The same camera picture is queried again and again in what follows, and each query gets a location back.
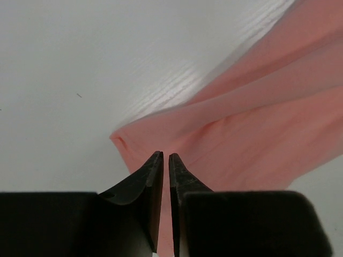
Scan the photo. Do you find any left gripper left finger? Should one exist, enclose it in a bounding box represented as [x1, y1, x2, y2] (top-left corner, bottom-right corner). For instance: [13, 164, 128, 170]
[98, 151, 163, 253]

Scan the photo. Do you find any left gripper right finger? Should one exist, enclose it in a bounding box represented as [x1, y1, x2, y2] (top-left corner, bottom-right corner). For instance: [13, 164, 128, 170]
[168, 153, 212, 256]

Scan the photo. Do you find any pink t shirt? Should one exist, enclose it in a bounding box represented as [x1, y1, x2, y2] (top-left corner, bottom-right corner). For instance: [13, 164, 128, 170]
[109, 0, 343, 257]

